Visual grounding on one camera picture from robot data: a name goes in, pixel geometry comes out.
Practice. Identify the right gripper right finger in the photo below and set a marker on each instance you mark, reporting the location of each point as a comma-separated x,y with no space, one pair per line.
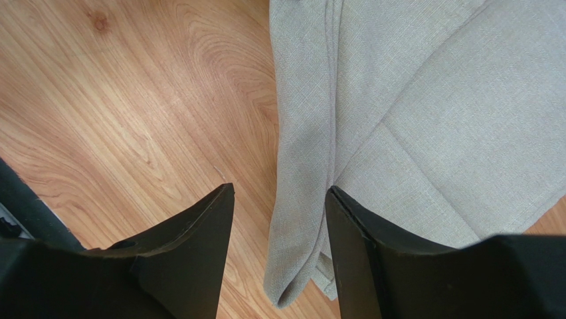
384,271

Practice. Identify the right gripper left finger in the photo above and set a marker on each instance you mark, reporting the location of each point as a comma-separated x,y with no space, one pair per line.
172,270

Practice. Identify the beige linen napkin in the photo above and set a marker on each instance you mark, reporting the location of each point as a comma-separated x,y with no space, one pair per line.
447,118

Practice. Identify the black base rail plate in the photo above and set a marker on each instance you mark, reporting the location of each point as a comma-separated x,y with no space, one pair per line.
21,205

